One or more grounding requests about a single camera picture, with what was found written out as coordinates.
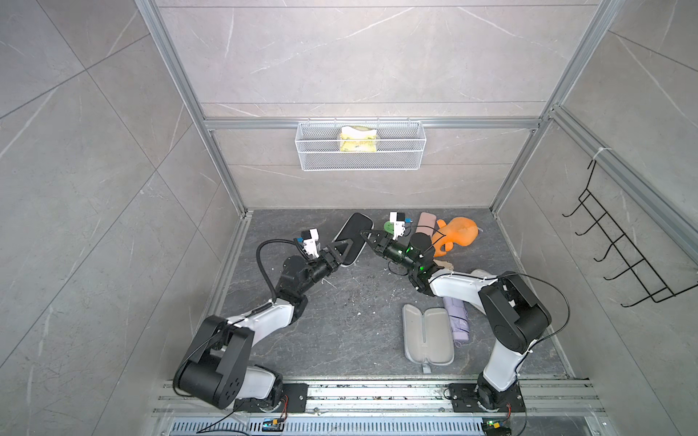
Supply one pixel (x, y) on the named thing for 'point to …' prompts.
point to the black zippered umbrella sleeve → (351, 230)
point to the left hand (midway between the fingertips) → (352, 243)
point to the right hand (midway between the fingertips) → (362, 234)
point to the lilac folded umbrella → (458, 318)
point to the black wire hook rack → (653, 285)
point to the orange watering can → (459, 231)
